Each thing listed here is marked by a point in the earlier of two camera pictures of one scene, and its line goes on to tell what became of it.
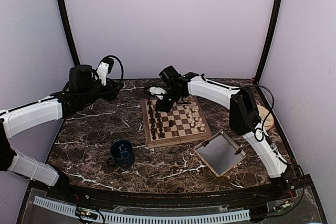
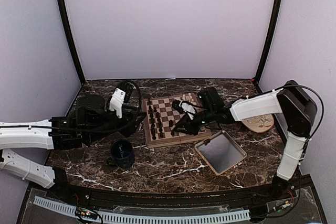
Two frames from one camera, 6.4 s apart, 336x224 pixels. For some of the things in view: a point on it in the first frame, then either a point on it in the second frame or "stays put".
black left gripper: x=112 y=93 → x=129 y=125
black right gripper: x=161 y=106 → x=186 y=121
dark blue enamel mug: x=121 y=153 stays put
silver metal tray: x=219 y=152 stays put
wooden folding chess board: x=185 y=122 stays put
